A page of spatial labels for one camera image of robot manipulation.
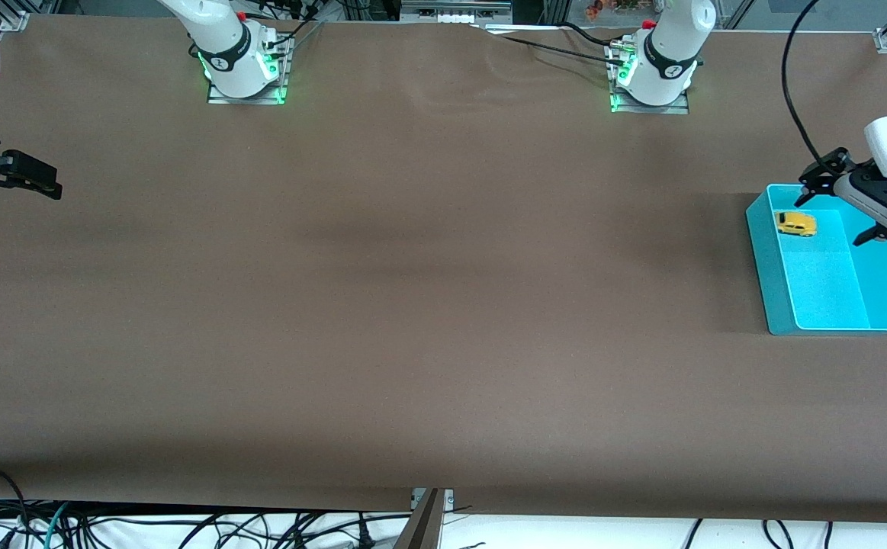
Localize grey support beam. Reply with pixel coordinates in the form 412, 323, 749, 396
392, 488, 448, 549

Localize teal floor cable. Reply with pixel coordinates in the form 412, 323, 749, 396
43, 500, 72, 549

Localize curved black table cable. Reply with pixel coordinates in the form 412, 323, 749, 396
561, 21, 621, 47

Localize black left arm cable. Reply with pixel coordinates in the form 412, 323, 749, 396
782, 0, 842, 175

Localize long black table cable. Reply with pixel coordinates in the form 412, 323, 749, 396
474, 25, 627, 63

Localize brown table cover sheet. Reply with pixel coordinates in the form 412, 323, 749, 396
0, 14, 887, 524

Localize white power strip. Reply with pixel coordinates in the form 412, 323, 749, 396
401, 0, 513, 24

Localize yellow beetle toy car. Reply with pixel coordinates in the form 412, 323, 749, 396
775, 211, 818, 238

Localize black base cable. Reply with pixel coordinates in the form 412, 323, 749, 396
264, 0, 326, 54

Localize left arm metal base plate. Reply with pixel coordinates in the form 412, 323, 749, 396
609, 42, 691, 116

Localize orange toy items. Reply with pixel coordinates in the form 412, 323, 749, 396
584, 0, 642, 20

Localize teal plastic storage bin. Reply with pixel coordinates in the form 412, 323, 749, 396
745, 184, 887, 336

